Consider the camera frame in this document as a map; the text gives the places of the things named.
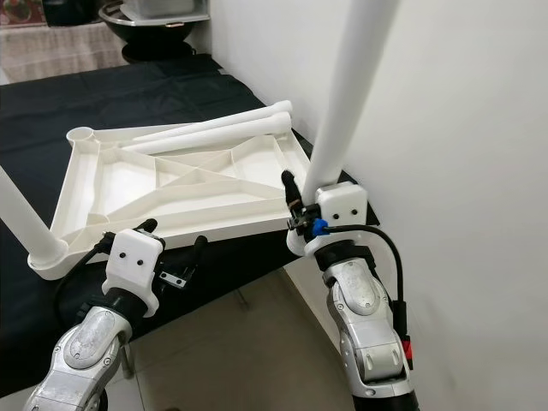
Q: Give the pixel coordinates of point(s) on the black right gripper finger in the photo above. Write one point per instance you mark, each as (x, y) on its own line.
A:
(292, 195)

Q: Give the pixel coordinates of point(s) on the white plastic table top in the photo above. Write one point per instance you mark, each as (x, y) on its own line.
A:
(180, 188)

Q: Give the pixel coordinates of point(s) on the black tablecloth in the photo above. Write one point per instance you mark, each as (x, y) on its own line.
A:
(223, 86)

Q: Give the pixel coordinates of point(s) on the large black bowl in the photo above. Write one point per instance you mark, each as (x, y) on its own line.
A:
(154, 38)

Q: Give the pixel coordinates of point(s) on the beige woven bench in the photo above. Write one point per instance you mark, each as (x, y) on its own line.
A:
(60, 56)

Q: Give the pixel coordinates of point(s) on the clear plastic storage container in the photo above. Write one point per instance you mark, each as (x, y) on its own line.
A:
(163, 8)

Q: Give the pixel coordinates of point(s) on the red printed carton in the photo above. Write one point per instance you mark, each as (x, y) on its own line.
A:
(24, 12)

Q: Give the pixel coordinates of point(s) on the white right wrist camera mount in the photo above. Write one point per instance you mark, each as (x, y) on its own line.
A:
(338, 205)

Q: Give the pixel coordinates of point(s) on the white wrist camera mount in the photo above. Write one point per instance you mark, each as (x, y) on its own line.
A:
(338, 205)
(135, 270)

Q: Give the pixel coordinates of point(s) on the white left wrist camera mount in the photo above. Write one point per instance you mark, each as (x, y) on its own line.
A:
(135, 270)

